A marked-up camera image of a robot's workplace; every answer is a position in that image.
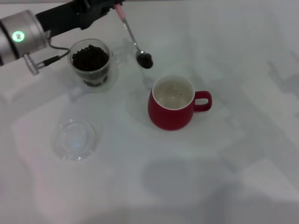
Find red mug white inside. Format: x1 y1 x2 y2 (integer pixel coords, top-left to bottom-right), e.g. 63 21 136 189
147 74 213 131

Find scooped coffee beans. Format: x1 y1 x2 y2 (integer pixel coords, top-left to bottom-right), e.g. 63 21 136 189
137 53 154 69

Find clear glass saucer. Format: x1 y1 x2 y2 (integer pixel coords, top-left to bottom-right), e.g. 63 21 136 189
55 119 103 161

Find pink-handled metal spoon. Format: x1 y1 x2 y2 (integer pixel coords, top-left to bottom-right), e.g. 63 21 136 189
114 4 154 69

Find double-walled glass cup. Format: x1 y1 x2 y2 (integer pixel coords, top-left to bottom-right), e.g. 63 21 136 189
67 38 120 93

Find coffee beans in glass cup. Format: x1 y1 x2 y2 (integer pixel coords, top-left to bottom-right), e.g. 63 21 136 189
71 44 110 87

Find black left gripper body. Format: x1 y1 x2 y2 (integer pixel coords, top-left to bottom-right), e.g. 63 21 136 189
35 0 105 37

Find left wrist cable with plug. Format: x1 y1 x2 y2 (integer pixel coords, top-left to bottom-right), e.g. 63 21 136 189
23 38 71 76

